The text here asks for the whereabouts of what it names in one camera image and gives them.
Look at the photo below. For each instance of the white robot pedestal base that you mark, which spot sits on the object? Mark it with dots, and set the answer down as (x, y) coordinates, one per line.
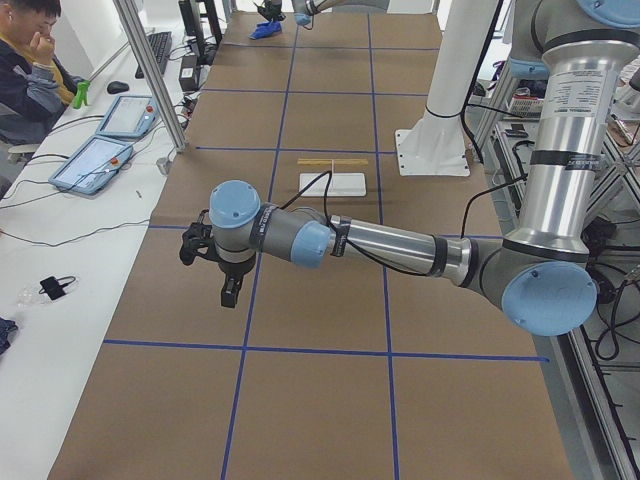
(435, 145)

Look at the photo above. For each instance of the aluminium frame post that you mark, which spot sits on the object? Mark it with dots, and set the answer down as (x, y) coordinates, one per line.
(134, 30)

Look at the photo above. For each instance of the lower blue teach pendant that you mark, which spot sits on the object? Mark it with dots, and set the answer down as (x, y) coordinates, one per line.
(92, 166)

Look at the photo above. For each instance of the white wooden towel rack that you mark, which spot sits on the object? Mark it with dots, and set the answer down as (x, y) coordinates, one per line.
(340, 177)

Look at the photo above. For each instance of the seated person in jacket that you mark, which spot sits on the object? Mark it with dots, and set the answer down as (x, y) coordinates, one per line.
(36, 89)

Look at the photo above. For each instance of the black computer mouse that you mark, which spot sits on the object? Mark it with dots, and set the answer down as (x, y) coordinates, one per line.
(117, 87)

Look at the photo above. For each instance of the blue teach pendant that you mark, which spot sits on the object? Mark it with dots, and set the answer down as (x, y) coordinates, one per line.
(92, 166)
(129, 117)

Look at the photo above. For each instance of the blue towel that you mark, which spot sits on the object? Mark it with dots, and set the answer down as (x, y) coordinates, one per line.
(266, 29)

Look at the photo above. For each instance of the black power adapter box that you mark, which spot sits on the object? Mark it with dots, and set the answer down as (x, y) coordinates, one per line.
(189, 75)

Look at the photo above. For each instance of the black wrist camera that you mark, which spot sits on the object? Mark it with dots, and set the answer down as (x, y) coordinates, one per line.
(234, 276)

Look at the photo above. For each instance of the green clamp tool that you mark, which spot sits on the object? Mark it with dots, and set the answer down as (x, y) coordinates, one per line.
(81, 96)

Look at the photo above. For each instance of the upper blue teach pendant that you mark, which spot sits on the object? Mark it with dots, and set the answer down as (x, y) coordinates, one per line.
(129, 117)

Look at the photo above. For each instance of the small black device with cable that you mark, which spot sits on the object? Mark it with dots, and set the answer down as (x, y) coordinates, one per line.
(56, 287)

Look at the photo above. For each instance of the black keyboard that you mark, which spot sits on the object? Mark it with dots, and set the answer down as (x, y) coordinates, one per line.
(161, 46)

